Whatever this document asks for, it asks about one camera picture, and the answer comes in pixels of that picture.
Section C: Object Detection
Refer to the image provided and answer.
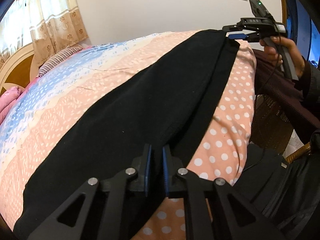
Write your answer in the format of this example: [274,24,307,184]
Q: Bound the black pants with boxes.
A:
[13,29,241,240]

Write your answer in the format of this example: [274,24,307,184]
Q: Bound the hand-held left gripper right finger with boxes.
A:
[162,145,288,240]

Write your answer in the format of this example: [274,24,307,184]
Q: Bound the pink folded quilt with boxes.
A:
[0,86,25,125]

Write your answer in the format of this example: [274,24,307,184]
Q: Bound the wooden door frame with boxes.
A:
[277,0,294,40]

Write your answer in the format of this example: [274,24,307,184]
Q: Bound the person's black clothing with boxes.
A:
[232,127,320,240]

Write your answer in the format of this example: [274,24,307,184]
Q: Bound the brown wicker chair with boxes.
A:
[251,94,313,163]

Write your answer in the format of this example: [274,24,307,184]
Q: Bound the person's right hand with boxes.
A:
[259,36,305,78]

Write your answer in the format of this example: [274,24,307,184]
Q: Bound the cream wooden headboard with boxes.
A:
[0,46,38,97]

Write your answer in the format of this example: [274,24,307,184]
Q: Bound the beige floral curtain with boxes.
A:
[0,0,89,67]

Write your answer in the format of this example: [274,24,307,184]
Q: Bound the person's right forearm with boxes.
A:
[294,57,320,120]

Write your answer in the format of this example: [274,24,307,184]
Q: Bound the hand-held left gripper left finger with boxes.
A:
[26,144,152,240]

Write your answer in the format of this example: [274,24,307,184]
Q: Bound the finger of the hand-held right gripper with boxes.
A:
[222,23,245,32]
[228,31,262,43]

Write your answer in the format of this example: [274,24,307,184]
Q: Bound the dark maroon garment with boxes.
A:
[254,49,320,130]

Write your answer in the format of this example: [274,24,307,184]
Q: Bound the striped pillow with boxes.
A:
[38,46,83,77]

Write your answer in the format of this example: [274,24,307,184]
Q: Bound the pink and blue dotted bedspread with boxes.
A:
[0,30,258,240]

